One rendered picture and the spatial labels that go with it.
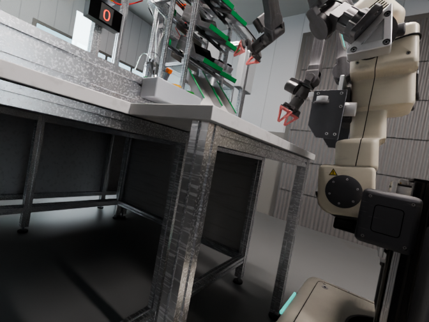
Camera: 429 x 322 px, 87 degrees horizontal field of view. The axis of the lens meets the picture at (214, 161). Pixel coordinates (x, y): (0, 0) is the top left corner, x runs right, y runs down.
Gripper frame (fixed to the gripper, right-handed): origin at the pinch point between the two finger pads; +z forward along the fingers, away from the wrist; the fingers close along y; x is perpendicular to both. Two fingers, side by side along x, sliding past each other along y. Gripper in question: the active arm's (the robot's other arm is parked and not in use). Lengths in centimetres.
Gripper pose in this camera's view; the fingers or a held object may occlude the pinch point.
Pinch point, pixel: (240, 59)
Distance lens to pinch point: 131.7
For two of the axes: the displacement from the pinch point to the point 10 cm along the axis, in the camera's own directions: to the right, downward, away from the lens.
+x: 0.9, 9.4, -3.2
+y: -7.3, -1.6, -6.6
